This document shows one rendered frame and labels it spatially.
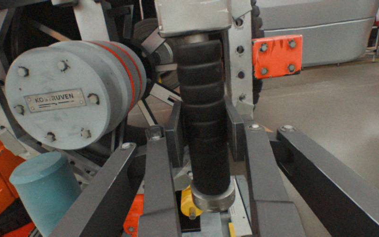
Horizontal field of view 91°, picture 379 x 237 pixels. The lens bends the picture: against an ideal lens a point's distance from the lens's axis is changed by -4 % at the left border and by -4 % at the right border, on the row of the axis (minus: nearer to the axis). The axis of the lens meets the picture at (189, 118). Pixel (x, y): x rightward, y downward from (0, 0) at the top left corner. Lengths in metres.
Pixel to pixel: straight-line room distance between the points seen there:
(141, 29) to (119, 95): 0.68
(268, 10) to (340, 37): 0.31
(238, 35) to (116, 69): 0.21
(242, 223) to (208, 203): 0.88
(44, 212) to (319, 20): 0.99
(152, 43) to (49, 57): 0.26
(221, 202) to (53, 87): 0.22
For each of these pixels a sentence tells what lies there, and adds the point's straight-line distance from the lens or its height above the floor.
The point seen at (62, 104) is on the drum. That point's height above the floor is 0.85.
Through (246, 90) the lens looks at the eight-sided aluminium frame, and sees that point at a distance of 0.39.
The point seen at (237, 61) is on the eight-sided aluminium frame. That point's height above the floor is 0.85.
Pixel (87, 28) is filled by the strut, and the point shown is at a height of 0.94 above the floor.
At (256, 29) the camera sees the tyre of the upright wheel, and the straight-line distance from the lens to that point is 0.47.
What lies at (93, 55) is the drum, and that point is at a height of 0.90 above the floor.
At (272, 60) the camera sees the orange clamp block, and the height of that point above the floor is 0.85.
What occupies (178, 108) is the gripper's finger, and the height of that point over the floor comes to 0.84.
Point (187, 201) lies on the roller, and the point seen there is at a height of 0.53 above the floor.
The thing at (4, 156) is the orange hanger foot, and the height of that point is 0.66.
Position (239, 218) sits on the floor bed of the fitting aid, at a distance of 1.08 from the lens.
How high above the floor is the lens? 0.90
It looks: 21 degrees down
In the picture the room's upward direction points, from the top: 8 degrees counter-clockwise
